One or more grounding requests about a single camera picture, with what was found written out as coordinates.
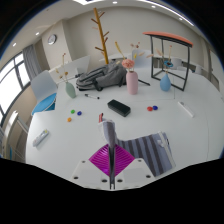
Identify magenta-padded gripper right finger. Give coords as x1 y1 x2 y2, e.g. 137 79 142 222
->
113 143 156 191

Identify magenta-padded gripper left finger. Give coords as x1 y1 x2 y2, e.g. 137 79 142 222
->
70 143 111 191

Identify grey striped towel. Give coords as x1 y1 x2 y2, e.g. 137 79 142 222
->
100 119 177 191

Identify black whiteboard eraser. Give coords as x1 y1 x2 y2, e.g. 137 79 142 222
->
106 98 132 118

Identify white remote control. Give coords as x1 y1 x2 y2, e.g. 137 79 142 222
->
32 128 50 148

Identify black marker pen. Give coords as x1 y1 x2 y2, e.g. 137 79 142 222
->
84 93 101 100

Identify green vase with dried stems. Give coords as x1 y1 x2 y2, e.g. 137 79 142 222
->
54 53 77 99

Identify pink vase with flowers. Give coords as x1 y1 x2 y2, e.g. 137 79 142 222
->
114 41 145 96

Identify white flat stick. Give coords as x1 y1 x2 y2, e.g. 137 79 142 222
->
177 100 195 118

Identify grey backpack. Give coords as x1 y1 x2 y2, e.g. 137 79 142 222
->
75 61 128 92

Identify blue vase with dried stems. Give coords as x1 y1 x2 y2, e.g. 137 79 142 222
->
155 44 175 93

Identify white chair blue cushion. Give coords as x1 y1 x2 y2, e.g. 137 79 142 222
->
30 69 59 117

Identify white side table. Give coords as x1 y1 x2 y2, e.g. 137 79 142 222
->
0 109 29 159

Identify large window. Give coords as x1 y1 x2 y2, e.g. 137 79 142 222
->
0 51 31 114

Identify grey curtain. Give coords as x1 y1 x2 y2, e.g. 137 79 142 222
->
21 43 39 81

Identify yellow wooden coat rack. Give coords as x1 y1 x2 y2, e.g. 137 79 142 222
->
90 7 111 66

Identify ceiling spot lights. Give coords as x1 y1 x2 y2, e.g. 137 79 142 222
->
11 0 184 47

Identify ceiling light strip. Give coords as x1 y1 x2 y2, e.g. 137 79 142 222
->
73 0 195 27

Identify round wall clock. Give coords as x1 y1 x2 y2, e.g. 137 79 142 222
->
46 33 58 46

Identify black frame rack orange top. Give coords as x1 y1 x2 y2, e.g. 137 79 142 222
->
142 31 194 92

